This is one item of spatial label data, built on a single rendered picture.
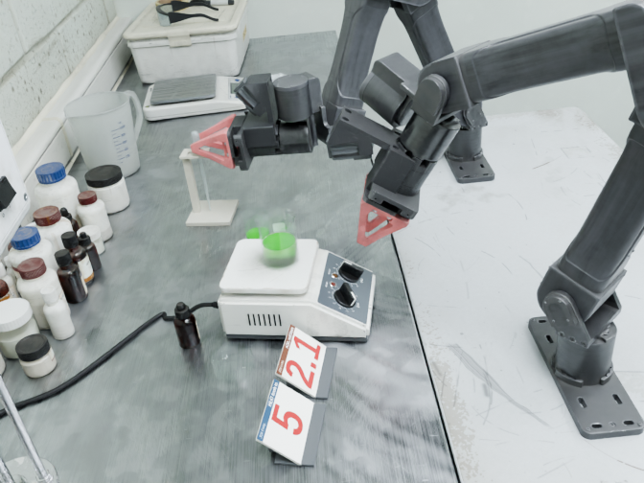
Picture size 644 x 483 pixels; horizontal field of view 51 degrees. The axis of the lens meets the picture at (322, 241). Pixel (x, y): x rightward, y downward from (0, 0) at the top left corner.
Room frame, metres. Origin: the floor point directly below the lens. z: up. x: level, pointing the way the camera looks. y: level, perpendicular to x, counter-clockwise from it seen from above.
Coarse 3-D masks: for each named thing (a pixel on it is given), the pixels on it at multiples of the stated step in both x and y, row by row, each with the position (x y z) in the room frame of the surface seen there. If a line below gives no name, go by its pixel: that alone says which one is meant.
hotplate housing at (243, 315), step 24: (312, 288) 0.72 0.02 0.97; (240, 312) 0.71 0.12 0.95; (264, 312) 0.70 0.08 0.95; (288, 312) 0.69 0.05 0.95; (312, 312) 0.69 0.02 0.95; (336, 312) 0.69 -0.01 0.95; (240, 336) 0.71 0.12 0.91; (264, 336) 0.70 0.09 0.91; (312, 336) 0.69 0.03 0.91; (336, 336) 0.69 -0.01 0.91; (360, 336) 0.68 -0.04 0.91
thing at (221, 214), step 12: (180, 156) 1.05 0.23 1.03; (192, 156) 1.05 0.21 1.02; (192, 168) 1.07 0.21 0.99; (192, 180) 1.06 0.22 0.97; (192, 192) 1.06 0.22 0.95; (192, 204) 1.06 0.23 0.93; (204, 204) 1.09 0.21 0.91; (216, 204) 1.09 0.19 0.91; (228, 204) 1.08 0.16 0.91; (192, 216) 1.05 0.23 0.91; (204, 216) 1.05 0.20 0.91; (216, 216) 1.04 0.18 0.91; (228, 216) 1.04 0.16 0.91
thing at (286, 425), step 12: (276, 396) 0.56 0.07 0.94; (288, 396) 0.57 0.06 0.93; (276, 408) 0.55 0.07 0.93; (288, 408) 0.55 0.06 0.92; (300, 408) 0.56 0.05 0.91; (276, 420) 0.53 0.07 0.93; (288, 420) 0.54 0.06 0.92; (300, 420) 0.54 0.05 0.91; (276, 432) 0.51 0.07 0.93; (288, 432) 0.52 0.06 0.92; (300, 432) 0.53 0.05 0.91; (276, 444) 0.50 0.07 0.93; (288, 444) 0.51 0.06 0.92
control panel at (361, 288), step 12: (336, 264) 0.78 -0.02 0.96; (324, 276) 0.75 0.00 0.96; (360, 276) 0.78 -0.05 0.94; (372, 276) 0.79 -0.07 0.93; (324, 288) 0.72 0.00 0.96; (336, 288) 0.73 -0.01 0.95; (360, 288) 0.75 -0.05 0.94; (324, 300) 0.70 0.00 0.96; (360, 300) 0.72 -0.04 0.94; (348, 312) 0.69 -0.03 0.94; (360, 312) 0.70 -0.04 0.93
